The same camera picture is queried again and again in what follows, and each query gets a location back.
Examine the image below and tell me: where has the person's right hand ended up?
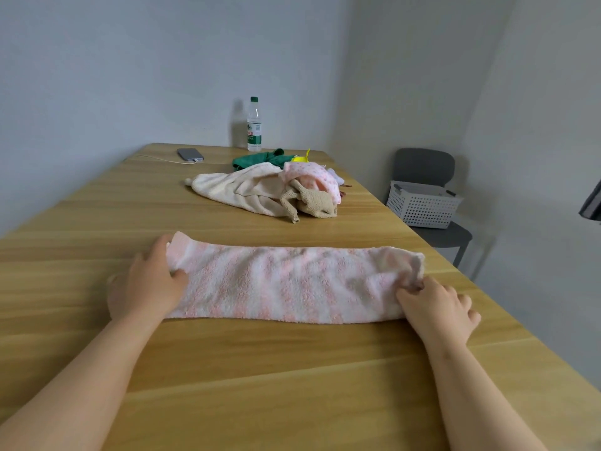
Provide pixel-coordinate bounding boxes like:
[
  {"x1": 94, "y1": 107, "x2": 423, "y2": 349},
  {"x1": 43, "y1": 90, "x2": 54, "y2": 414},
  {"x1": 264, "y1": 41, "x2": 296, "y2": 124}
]
[{"x1": 396, "y1": 276, "x2": 482, "y2": 353}]

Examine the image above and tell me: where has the person's left hand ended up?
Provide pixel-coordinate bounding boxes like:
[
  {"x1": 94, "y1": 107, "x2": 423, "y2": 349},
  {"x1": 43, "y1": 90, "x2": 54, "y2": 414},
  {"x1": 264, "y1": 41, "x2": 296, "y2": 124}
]
[{"x1": 106, "y1": 234, "x2": 190, "y2": 324}]

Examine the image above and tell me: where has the white plastic basket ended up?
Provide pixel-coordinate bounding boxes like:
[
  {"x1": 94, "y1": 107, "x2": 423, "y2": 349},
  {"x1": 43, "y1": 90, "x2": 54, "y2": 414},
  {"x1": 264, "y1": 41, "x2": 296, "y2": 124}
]
[{"x1": 386, "y1": 180, "x2": 465, "y2": 230}]

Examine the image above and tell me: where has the small white towel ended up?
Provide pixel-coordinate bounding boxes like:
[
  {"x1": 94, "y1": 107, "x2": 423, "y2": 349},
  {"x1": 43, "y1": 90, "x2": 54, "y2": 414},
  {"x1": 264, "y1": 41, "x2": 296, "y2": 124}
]
[{"x1": 184, "y1": 162, "x2": 292, "y2": 219}]

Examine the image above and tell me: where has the pale pink towel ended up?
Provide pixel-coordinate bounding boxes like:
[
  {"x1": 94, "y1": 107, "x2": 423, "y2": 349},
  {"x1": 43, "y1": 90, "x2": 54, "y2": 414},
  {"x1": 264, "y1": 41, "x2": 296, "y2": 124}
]
[{"x1": 162, "y1": 231, "x2": 427, "y2": 324}]

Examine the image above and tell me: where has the tan brown towel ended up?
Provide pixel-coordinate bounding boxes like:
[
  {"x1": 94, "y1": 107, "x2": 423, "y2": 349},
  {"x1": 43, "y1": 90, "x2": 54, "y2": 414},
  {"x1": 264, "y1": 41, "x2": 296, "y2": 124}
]
[{"x1": 280, "y1": 179, "x2": 339, "y2": 225}]

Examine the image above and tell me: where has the green cloth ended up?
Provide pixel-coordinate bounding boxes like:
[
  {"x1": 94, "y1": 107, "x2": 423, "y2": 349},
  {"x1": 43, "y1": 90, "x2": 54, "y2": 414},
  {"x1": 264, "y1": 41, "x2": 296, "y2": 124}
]
[{"x1": 232, "y1": 148, "x2": 297, "y2": 171}]

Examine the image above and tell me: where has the pink dotted cloth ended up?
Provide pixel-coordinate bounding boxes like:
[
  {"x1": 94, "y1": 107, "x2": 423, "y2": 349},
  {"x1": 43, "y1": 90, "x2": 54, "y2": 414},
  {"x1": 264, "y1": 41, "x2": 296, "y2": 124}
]
[{"x1": 281, "y1": 162, "x2": 342, "y2": 206}]

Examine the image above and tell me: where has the person's left forearm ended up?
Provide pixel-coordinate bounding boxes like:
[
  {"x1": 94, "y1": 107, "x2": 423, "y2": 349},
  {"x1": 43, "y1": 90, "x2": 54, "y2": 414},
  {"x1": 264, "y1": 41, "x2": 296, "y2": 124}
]
[{"x1": 0, "y1": 316, "x2": 163, "y2": 451}]

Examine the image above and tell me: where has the person's right forearm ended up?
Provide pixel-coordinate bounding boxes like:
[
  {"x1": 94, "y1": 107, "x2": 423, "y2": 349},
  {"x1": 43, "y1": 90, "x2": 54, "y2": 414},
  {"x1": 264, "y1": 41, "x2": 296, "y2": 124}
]
[{"x1": 424, "y1": 342, "x2": 548, "y2": 451}]

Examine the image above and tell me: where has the grey chair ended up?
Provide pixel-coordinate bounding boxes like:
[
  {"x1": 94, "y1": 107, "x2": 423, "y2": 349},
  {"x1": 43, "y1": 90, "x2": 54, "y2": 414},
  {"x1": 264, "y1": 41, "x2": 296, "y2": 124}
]
[{"x1": 389, "y1": 147, "x2": 474, "y2": 268}]

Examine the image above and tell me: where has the wooden table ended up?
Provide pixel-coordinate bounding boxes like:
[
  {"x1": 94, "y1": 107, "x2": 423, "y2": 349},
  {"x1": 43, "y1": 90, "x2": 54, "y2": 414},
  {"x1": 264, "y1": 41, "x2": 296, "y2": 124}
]
[{"x1": 0, "y1": 143, "x2": 601, "y2": 451}]

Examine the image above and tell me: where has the dark grey curtain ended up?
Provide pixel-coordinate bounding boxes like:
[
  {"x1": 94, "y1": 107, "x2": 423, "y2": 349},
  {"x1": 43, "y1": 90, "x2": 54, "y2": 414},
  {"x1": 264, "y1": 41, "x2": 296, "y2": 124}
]
[{"x1": 578, "y1": 180, "x2": 601, "y2": 222}]

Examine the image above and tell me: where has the clear green-label water bottle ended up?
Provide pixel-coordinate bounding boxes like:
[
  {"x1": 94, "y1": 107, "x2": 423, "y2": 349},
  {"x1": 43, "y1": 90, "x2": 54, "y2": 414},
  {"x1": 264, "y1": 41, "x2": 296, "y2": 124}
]
[{"x1": 247, "y1": 96, "x2": 263, "y2": 152}]

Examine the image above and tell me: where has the white charging cable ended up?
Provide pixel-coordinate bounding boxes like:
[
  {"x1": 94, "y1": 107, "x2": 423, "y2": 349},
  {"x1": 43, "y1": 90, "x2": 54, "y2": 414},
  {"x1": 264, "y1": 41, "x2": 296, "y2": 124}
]
[{"x1": 136, "y1": 154, "x2": 196, "y2": 165}]

